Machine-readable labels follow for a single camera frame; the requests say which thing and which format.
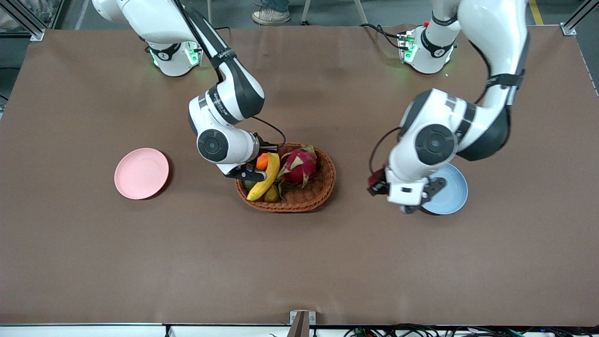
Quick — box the yellow banana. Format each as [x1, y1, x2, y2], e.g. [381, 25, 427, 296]
[247, 152, 281, 202]

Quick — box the light blue round plate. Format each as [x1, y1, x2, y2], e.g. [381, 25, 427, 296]
[419, 163, 468, 215]

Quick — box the pink dragon fruit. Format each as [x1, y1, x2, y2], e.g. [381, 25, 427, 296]
[277, 144, 319, 202]

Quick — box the brown wicker basket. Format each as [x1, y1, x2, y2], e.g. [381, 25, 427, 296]
[234, 143, 336, 213]

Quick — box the pink round plate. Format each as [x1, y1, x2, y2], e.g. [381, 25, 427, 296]
[114, 148, 170, 200]

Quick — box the brown table cover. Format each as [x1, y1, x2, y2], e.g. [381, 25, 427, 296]
[0, 23, 599, 327]

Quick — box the beige sneaker shoe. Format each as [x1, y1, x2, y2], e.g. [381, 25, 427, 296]
[252, 7, 292, 25]

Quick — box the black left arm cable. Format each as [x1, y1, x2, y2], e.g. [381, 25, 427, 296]
[368, 126, 402, 176]

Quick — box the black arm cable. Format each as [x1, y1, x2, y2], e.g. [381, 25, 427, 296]
[253, 116, 287, 150]
[368, 126, 402, 176]

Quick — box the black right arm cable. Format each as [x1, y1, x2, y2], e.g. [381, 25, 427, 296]
[253, 116, 287, 150]

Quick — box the black cable bundle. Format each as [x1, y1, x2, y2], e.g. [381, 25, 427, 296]
[343, 323, 599, 337]

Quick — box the metal table edge bracket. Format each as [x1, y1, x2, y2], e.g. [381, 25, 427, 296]
[286, 310, 317, 337]

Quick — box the black base power cable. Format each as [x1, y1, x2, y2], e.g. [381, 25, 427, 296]
[359, 22, 404, 50]

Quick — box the white table edge rail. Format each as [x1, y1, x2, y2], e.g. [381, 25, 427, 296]
[0, 323, 291, 337]

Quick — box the aluminium frame post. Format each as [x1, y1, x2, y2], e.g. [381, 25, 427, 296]
[560, 0, 599, 36]
[0, 0, 46, 42]

